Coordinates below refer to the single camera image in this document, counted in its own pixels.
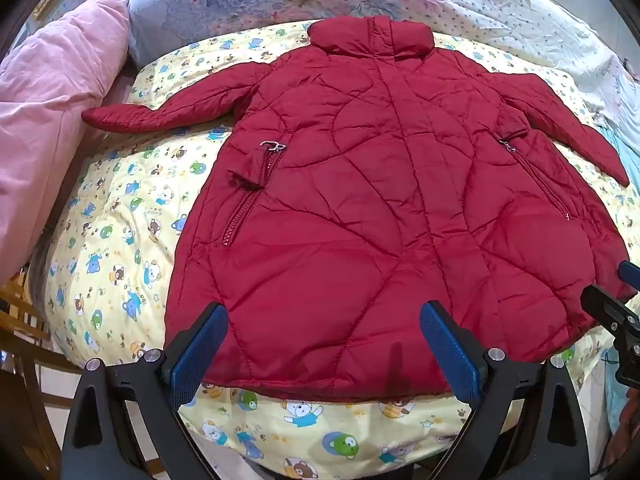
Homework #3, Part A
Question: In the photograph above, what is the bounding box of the floral white quilt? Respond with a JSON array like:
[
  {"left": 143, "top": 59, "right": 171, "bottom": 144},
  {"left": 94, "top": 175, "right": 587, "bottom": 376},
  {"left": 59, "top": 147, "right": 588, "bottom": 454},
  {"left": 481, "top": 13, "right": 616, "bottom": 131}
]
[{"left": 127, "top": 0, "right": 640, "bottom": 111}]

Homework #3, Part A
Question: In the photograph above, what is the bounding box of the red quilted jacket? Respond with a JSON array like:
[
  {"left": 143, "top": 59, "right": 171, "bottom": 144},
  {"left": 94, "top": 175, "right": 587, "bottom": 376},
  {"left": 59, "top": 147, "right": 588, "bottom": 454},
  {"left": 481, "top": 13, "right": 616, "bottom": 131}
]
[{"left": 81, "top": 15, "right": 632, "bottom": 401}]

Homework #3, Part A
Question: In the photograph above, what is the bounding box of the wooden chair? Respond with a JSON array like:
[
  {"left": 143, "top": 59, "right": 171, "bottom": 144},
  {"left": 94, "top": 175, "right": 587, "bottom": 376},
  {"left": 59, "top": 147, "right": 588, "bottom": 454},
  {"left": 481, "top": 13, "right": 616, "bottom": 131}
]
[{"left": 0, "top": 270, "right": 88, "bottom": 480}]

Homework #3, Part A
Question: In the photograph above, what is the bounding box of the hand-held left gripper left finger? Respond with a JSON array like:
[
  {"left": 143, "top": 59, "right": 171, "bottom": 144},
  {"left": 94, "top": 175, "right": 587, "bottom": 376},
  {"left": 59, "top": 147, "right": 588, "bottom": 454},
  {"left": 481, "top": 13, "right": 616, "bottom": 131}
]
[{"left": 60, "top": 301, "right": 231, "bottom": 480}]

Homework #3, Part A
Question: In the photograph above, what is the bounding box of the yellow cartoon bear bed sheet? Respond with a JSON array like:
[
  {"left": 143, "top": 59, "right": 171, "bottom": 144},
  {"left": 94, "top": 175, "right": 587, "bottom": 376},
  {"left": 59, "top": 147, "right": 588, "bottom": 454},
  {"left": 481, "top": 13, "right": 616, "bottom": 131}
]
[{"left": 42, "top": 22, "right": 640, "bottom": 480}]

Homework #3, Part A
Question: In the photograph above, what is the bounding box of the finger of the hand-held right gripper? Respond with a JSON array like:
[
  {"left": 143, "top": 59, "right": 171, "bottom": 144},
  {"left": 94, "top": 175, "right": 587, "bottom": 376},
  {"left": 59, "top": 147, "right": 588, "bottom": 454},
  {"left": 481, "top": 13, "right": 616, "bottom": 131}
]
[
  {"left": 580, "top": 284, "right": 640, "bottom": 387},
  {"left": 617, "top": 259, "right": 640, "bottom": 292}
]

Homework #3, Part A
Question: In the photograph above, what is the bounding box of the pink quilt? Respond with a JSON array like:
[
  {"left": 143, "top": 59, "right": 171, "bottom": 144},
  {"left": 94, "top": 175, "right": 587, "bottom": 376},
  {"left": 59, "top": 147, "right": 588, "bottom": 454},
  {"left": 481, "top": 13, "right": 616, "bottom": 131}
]
[{"left": 0, "top": 0, "right": 143, "bottom": 281}]

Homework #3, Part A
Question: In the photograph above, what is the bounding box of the light blue cloth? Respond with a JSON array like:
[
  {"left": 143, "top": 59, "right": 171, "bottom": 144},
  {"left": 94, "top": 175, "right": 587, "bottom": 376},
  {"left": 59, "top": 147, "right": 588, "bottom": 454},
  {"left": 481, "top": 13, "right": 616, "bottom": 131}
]
[{"left": 595, "top": 120, "right": 640, "bottom": 206}]

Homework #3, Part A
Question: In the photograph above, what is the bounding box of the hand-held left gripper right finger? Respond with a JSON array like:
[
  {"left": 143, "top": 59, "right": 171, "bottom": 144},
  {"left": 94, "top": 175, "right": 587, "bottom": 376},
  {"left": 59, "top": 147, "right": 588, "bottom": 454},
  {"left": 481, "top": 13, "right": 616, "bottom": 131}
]
[{"left": 419, "top": 300, "right": 597, "bottom": 480}]

